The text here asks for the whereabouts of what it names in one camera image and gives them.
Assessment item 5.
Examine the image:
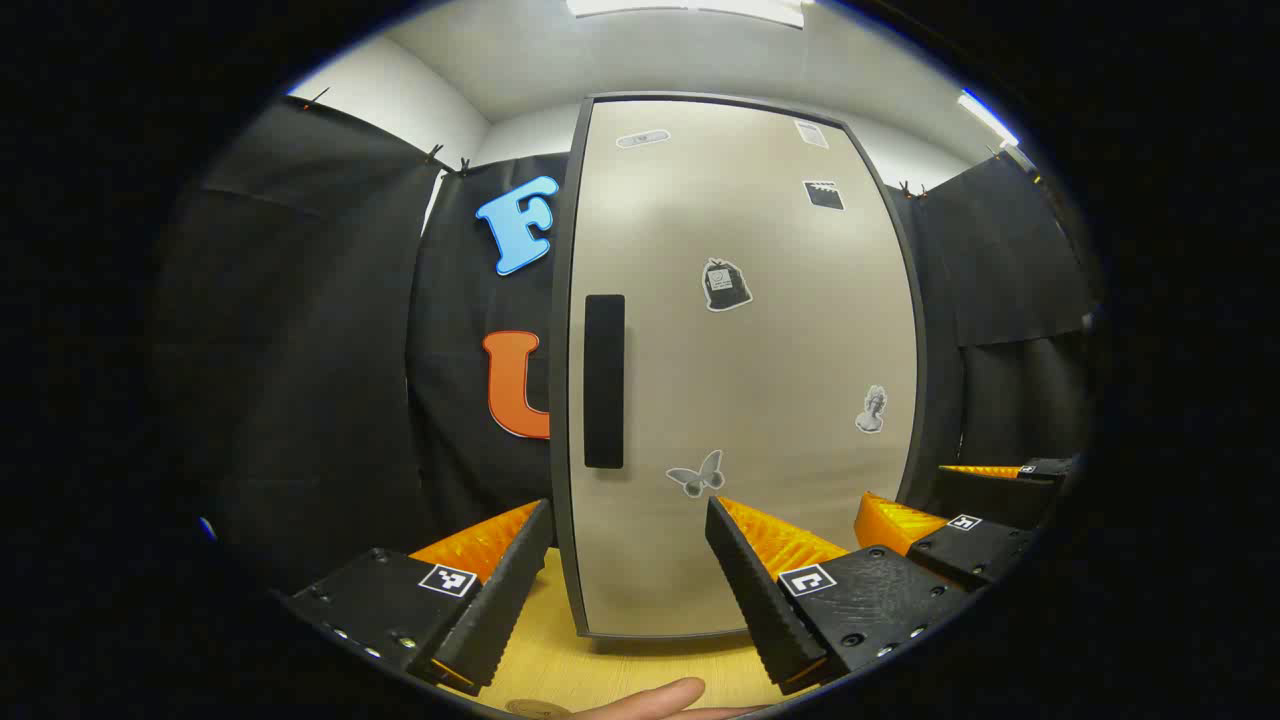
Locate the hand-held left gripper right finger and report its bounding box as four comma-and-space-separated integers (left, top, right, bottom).
706, 497, 976, 694

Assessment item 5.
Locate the black cabinet door handle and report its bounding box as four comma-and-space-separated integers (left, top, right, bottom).
583, 294, 626, 470

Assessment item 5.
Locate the dark grey cabinet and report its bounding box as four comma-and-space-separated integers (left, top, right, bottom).
548, 92, 928, 642

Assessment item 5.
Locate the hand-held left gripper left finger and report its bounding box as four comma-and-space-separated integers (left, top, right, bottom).
285, 499, 554, 698

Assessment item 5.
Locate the beige cabinet door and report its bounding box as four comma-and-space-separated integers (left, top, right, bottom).
565, 97, 919, 638

